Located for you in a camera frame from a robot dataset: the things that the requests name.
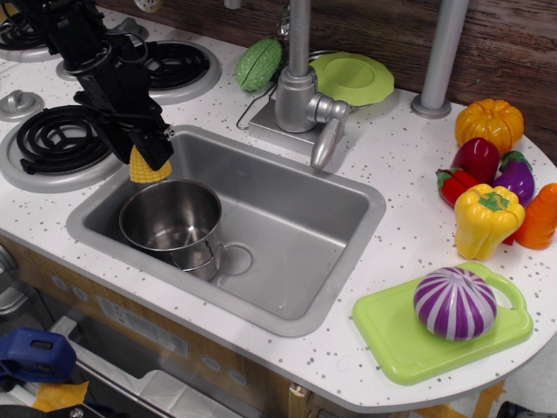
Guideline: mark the grey toy sink basin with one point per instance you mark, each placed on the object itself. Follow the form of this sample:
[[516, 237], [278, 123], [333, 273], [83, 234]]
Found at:
[[292, 235]]

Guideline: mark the orange toy pumpkin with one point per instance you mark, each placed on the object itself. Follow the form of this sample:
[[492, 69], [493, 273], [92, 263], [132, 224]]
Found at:
[[495, 120]]

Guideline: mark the back left stove burner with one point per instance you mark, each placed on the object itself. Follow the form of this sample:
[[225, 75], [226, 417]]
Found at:
[[20, 43]]

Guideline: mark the orange toy carrot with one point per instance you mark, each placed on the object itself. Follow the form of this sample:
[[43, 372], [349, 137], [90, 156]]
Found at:
[[539, 226]]

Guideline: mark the toy oven door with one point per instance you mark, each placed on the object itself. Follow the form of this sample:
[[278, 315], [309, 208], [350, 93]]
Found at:
[[174, 371]]

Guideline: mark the front left stove burner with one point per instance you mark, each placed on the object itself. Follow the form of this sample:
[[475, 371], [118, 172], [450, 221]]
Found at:
[[57, 150]]

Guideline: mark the lower silver stove knob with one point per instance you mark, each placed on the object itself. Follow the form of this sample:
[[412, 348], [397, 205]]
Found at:
[[20, 105]]

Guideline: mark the back right stove burner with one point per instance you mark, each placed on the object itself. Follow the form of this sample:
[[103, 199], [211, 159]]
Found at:
[[179, 71]]

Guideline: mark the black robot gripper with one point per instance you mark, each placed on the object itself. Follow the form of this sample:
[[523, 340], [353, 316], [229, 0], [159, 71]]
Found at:
[[115, 83]]

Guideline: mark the stove burner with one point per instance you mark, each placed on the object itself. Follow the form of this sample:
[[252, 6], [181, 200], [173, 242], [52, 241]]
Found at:
[[57, 150], [179, 71], [20, 43]]

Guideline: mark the grey support pole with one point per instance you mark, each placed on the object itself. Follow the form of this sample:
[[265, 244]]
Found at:
[[432, 102]]

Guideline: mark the yellow toy bell pepper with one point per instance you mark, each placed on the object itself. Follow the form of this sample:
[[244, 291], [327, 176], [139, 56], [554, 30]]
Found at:
[[485, 217]]

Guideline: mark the stainless steel pot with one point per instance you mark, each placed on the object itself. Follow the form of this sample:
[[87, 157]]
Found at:
[[177, 221]]

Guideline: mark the purple striped toy onion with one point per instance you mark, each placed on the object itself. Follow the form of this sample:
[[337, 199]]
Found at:
[[455, 304]]

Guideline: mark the red toy chili pepper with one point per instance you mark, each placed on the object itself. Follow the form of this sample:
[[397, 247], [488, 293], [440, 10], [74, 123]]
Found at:
[[453, 182]]

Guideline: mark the upper silver stove knob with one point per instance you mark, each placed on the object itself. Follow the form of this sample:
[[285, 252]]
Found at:
[[63, 73]]

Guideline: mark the yellow toy corn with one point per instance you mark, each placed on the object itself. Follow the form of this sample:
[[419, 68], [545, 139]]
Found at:
[[141, 173]]

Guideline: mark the silver toy faucet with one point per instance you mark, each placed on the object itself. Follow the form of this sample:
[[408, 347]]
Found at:
[[299, 117]]

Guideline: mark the dark red toy vegetable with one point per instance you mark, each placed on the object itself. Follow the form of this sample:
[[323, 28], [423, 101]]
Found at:
[[479, 158]]

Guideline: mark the green toy bitter gourd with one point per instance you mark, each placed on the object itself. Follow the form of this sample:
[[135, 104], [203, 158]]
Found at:
[[258, 64]]

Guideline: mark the blue clamp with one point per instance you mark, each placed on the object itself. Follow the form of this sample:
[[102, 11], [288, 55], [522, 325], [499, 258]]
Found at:
[[33, 355]]

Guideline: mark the green toy plate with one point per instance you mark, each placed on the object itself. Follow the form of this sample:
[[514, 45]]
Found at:
[[353, 78]]

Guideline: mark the silver stove knob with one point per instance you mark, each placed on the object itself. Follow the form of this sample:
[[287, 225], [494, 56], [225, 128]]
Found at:
[[63, 73], [20, 105]]

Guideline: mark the purple toy eggplant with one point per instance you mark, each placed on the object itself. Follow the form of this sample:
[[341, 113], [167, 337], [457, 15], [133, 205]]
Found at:
[[516, 175]]

